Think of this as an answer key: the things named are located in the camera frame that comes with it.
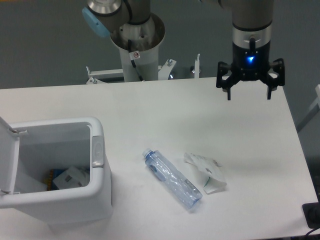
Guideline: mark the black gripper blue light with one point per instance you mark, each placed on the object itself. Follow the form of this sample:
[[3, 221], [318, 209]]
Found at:
[[251, 66]]

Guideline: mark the white paper package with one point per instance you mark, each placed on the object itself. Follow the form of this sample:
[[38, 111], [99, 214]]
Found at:
[[208, 172]]

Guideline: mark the clear blue plastic bottle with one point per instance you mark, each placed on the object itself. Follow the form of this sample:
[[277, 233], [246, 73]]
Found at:
[[172, 178]]

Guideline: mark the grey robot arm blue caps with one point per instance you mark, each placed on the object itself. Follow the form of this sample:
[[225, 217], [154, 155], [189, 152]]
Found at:
[[251, 19]]

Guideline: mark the white plastic trash can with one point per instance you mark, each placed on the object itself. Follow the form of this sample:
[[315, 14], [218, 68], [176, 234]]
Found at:
[[29, 150]]

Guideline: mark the black device at table edge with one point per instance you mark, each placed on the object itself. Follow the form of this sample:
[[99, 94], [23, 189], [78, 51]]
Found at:
[[312, 214]]

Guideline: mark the white box in bin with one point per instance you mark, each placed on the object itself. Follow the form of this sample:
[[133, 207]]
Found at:
[[73, 177]]

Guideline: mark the blue yellow packet in bin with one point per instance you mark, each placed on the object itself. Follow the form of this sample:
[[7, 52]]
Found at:
[[54, 173]]

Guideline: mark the white frame at right edge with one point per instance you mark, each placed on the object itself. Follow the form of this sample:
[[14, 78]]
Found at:
[[312, 110]]

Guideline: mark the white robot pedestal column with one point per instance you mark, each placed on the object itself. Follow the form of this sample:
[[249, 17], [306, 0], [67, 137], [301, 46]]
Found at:
[[138, 47]]

